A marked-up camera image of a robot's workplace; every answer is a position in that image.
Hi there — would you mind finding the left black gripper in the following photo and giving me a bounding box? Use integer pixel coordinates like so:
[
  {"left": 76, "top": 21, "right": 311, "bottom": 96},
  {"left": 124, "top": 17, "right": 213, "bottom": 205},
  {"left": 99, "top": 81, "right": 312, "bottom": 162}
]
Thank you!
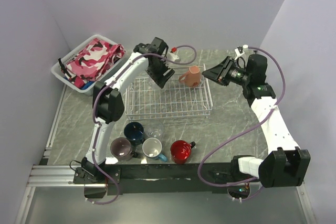
[{"left": 146, "top": 57, "right": 175, "bottom": 88}]

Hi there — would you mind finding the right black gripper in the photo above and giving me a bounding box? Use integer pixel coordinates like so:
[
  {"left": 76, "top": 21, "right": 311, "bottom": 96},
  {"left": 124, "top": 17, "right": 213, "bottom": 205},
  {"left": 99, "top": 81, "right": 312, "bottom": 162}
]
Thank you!
[{"left": 202, "top": 56, "right": 251, "bottom": 87}]

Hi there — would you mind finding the white wire dish rack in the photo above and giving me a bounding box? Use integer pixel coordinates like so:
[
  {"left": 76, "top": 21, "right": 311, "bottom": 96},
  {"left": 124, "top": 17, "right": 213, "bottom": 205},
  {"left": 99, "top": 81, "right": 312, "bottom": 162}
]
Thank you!
[{"left": 125, "top": 66, "right": 213, "bottom": 121}]

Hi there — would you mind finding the salmon pink mug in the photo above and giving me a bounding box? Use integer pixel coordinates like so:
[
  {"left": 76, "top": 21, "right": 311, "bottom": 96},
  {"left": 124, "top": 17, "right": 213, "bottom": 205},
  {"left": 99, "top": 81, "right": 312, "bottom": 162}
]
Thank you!
[{"left": 179, "top": 66, "right": 202, "bottom": 88}]

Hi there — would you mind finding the clear glass tumbler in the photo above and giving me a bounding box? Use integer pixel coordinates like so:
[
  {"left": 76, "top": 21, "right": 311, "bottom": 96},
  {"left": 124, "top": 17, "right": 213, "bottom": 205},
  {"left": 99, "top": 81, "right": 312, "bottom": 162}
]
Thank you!
[
  {"left": 144, "top": 123, "right": 164, "bottom": 140},
  {"left": 148, "top": 78, "right": 160, "bottom": 90}
]

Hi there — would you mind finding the light blue floral mug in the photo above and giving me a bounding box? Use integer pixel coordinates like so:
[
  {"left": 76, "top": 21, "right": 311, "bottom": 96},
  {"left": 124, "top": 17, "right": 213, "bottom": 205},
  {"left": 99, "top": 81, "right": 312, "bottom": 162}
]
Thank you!
[{"left": 142, "top": 137, "right": 167, "bottom": 162}]

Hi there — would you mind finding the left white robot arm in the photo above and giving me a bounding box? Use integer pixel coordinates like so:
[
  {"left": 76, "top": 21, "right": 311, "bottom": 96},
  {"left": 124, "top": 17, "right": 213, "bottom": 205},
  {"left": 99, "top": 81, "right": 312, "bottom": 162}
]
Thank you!
[{"left": 81, "top": 37, "right": 174, "bottom": 183}]

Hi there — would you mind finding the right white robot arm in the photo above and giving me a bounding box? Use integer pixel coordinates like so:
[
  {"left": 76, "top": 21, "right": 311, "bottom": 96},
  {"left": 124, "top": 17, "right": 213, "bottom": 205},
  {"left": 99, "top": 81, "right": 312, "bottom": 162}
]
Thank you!
[{"left": 202, "top": 54, "right": 311, "bottom": 188}]

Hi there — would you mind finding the dark blue mug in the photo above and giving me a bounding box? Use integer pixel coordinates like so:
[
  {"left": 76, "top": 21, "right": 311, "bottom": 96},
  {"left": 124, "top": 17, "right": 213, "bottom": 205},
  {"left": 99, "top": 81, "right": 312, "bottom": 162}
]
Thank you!
[{"left": 123, "top": 122, "right": 145, "bottom": 146}]

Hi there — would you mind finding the pink camouflage cloth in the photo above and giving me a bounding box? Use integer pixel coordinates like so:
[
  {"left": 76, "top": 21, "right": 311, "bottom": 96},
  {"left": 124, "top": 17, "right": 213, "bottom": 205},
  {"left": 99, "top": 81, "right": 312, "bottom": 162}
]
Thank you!
[{"left": 58, "top": 38, "right": 125, "bottom": 89}]

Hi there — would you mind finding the red mug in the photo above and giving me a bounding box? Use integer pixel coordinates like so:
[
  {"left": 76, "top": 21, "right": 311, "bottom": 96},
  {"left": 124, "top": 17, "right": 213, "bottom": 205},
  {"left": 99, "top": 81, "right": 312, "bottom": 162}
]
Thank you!
[{"left": 170, "top": 140, "right": 196, "bottom": 165}]

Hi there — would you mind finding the purple grey mug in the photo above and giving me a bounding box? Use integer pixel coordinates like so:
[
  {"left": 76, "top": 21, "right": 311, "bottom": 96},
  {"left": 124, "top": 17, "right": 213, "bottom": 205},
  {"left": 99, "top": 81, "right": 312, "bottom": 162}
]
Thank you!
[{"left": 110, "top": 137, "right": 139, "bottom": 161}]

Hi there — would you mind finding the white plastic basket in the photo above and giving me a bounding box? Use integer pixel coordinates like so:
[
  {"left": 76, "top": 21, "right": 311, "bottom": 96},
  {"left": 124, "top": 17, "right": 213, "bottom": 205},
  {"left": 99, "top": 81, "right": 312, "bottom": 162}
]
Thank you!
[{"left": 51, "top": 35, "right": 127, "bottom": 96}]

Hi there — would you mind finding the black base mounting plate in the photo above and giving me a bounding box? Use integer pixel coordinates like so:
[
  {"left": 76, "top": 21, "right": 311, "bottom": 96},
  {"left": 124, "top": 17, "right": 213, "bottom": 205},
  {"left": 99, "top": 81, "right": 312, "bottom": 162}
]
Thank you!
[{"left": 72, "top": 163, "right": 261, "bottom": 196}]

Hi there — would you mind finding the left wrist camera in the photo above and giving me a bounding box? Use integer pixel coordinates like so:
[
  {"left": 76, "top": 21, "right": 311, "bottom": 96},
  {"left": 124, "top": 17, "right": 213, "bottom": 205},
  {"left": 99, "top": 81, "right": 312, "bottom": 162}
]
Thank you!
[{"left": 166, "top": 47, "right": 181, "bottom": 63}]

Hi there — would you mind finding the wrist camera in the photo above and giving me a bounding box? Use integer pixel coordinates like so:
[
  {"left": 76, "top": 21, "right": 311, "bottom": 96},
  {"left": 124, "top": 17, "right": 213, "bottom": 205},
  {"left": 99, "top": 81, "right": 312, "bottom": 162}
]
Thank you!
[
  {"left": 166, "top": 47, "right": 181, "bottom": 63},
  {"left": 235, "top": 45, "right": 248, "bottom": 60}
]

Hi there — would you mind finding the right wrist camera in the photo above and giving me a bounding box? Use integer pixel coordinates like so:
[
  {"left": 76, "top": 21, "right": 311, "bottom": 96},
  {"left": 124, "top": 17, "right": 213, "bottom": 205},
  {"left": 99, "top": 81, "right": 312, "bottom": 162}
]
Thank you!
[{"left": 235, "top": 45, "right": 248, "bottom": 60}]

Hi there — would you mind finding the aluminium frame rail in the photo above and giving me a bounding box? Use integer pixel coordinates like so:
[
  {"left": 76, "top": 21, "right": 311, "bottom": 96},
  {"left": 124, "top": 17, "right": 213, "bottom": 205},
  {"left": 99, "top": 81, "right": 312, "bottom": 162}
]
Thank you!
[{"left": 26, "top": 165, "right": 305, "bottom": 188}]

